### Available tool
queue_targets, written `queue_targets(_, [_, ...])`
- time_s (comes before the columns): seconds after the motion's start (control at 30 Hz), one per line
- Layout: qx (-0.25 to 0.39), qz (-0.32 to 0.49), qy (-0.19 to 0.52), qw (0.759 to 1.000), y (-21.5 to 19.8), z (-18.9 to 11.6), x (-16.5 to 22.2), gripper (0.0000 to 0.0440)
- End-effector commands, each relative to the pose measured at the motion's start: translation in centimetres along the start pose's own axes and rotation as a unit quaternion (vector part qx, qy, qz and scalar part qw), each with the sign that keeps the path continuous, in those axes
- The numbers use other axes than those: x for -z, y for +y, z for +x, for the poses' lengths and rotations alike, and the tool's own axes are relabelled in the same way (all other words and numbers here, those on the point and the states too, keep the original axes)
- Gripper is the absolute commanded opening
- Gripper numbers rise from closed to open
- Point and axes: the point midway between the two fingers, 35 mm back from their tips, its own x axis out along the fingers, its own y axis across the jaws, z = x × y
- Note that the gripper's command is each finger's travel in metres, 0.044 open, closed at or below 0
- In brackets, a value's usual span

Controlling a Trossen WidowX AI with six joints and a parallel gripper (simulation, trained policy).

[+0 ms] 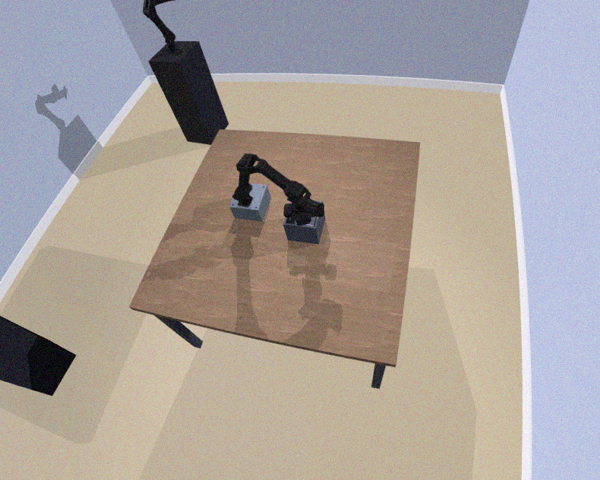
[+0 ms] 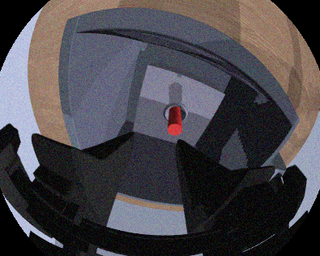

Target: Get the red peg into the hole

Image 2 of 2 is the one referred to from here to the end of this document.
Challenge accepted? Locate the red peg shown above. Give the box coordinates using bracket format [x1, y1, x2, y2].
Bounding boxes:
[169, 106, 182, 135]

